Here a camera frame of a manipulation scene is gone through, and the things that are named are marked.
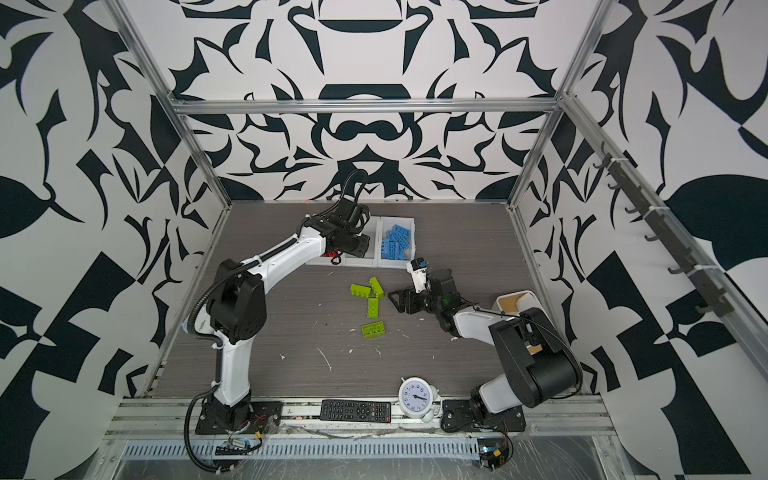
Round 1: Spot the green lego brick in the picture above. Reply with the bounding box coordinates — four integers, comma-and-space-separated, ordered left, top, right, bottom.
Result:
361, 321, 386, 339
350, 284, 372, 298
367, 298, 380, 320
369, 277, 384, 299

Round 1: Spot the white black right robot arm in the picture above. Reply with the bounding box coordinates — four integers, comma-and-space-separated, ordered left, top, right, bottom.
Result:
388, 259, 584, 433

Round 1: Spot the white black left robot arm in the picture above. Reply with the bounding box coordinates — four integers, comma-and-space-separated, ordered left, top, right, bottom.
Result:
184, 198, 371, 432

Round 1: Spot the white left storage bin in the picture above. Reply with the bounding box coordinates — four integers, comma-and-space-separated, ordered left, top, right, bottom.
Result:
307, 252, 344, 266

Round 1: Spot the white storage bin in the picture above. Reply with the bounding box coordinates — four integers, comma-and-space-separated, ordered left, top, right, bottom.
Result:
307, 252, 344, 266
375, 216, 416, 269
342, 216, 381, 268

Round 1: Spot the white middle storage bin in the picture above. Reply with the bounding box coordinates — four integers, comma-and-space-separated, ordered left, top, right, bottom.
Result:
342, 216, 381, 268

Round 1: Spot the white right storage bin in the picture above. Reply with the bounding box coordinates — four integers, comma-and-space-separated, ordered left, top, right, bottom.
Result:
375, 216, 416, 269

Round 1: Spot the white tissue box wooden top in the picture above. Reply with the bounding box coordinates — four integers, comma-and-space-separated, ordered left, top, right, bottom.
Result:
491, 290, 543, 315

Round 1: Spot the white analog clock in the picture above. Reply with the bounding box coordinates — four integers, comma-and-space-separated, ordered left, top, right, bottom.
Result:
398, 377, 438, 423

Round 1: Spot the black remote control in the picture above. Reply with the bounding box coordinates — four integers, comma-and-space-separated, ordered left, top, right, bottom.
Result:
319, 399, 392, 423

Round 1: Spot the small green circuit board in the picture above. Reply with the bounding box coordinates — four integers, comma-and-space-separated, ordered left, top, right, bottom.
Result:
479, 444, 514, 471

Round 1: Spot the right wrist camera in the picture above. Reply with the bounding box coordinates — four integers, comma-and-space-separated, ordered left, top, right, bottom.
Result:
406, 257, 428, 293

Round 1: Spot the white cable duct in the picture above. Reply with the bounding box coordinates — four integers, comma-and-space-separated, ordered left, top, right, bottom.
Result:
122, 437, 481, 461

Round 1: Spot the grey wall hook rail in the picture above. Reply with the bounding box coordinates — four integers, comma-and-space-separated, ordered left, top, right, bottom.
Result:
595, 151, 736, 318

